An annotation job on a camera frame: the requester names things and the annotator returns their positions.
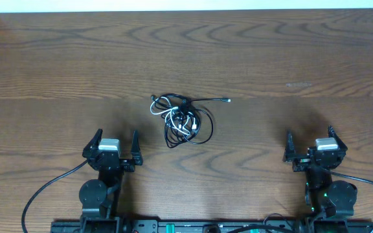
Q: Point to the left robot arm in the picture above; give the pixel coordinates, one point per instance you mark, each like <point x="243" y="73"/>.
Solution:
<point x="99" y="197"/>

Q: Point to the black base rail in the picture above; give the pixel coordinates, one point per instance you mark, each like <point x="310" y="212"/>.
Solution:
<point x="212" y="226"/>

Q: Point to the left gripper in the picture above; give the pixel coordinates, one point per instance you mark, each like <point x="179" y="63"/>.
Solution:
<point x="138" y="158"/>

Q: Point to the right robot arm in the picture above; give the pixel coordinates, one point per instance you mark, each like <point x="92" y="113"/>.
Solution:
<point x="331" y="202"/>

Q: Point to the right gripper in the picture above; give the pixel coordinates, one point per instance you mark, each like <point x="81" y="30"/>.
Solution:
<point x="300" y="163"/>

